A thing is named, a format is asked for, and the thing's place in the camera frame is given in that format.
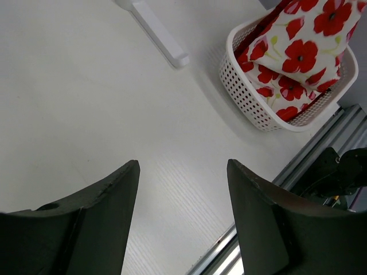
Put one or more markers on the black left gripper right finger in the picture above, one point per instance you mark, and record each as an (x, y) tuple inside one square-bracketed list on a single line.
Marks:
[(282, 233)]

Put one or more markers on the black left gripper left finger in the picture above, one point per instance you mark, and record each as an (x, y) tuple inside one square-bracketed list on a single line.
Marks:
[(83, 233)]

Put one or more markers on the red poppy print cloth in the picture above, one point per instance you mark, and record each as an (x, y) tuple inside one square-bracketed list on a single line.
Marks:
[(299, 57)]

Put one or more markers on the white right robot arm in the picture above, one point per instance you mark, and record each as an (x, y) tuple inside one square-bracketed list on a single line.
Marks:
[(332, 178)]

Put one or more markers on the white laundry basket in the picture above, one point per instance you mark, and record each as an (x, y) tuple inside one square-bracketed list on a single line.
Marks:
[(255, 109)]

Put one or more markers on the white clothes rack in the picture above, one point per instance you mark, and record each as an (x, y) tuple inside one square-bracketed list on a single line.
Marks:
[(165, 42)]

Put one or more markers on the aluminium mounting rail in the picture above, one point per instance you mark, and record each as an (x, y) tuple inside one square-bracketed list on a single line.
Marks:
[(344, 131)]

